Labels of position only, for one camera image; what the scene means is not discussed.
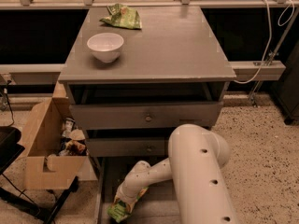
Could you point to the green rice chip bag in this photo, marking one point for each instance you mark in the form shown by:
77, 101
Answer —
122, 207

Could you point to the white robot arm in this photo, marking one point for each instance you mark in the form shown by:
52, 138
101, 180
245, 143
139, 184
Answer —
195, 158

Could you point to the top grey drawer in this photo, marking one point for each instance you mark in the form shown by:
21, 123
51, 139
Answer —
141, 116

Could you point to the grey wooden drawer cabinet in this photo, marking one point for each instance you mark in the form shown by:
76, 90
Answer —
174, 46

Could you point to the middle grey drawer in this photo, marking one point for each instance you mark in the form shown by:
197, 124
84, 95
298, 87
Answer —
135, 146

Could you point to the crumpled green chip bag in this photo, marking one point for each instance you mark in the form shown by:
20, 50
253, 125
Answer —
122, 16

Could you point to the open bottom grey drawer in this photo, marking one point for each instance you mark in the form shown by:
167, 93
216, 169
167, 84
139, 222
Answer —
158, 205

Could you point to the white ceramic bowl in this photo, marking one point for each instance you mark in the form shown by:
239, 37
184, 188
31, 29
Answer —
105, 47

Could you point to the snack packets in box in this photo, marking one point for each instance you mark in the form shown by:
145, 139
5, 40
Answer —
72, 142

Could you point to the cardboard box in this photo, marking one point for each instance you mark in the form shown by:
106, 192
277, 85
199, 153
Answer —
41, 138

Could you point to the metal railing frame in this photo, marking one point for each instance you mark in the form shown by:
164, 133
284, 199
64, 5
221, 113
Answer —
162, 93

